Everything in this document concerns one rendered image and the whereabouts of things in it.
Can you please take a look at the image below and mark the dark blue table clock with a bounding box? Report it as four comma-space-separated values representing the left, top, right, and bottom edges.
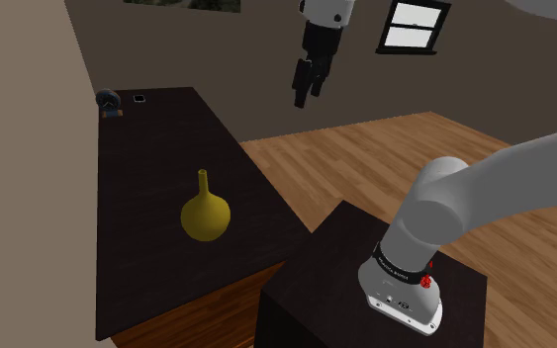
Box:
95, 88, 125, 120

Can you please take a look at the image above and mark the black-framed window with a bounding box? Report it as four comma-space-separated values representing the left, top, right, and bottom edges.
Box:
375, 0, 453, 56

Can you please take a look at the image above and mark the yellow round long-necked vase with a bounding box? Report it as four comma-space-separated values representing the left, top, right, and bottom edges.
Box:
179, 168, 232, 243

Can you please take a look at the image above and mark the dark robot stand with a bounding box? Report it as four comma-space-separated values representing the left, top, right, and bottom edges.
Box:
253, 200, 489, 348

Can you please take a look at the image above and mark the dark-topped wooden table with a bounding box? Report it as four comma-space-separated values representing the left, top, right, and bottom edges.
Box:
95, 86, 314, 348

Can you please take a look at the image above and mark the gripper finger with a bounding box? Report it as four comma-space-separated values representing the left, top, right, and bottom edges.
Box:
309, 55, 335, 98
291, 56, 315, 110

